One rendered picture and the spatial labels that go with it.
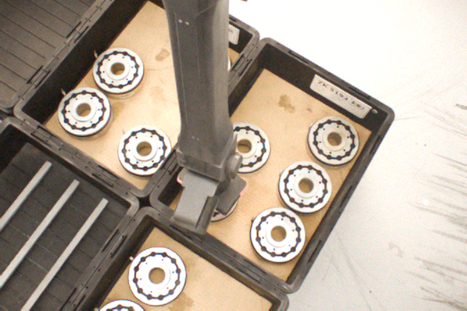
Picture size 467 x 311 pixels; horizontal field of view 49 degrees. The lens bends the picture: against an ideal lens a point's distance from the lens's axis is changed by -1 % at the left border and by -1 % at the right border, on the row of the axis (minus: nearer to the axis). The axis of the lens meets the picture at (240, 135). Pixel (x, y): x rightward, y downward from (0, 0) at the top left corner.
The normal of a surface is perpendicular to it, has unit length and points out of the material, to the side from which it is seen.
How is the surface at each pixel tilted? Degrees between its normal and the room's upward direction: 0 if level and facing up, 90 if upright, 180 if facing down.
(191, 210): 9
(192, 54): 81
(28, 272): 0
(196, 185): 7
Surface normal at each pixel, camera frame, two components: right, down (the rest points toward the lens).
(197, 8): -0.37, 0.79
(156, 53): 0.07, -0.33
